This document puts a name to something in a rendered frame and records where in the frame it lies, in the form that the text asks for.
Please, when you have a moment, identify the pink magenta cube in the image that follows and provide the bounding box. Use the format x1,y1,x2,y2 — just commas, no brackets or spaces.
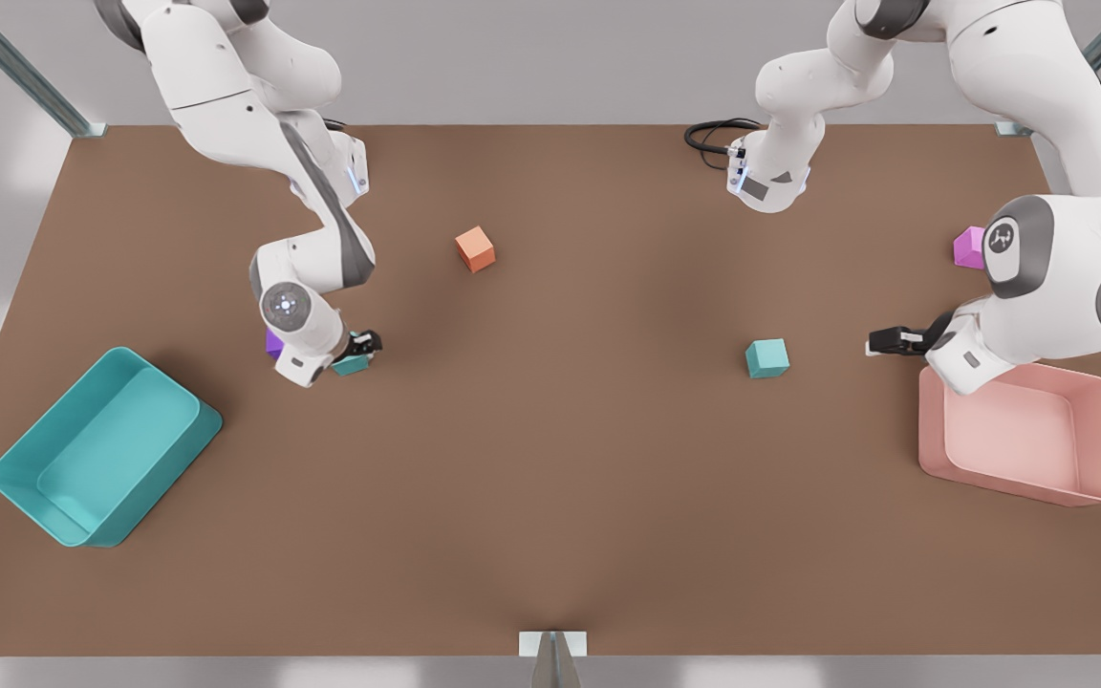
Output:
953,226,987,271

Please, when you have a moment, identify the orange cube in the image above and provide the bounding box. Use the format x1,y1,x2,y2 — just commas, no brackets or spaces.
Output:
455,226,496,274

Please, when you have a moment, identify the pink plastic bin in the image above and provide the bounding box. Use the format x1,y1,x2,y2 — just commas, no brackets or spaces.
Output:
917,361,1101,507

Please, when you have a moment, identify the teal plastic bin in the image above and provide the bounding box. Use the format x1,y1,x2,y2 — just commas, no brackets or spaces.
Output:
0,346,224,548

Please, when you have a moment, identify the silver frame post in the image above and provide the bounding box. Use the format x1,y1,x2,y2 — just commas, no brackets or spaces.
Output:
995,0,1101,139
519,631,588,688
0,0,108,139

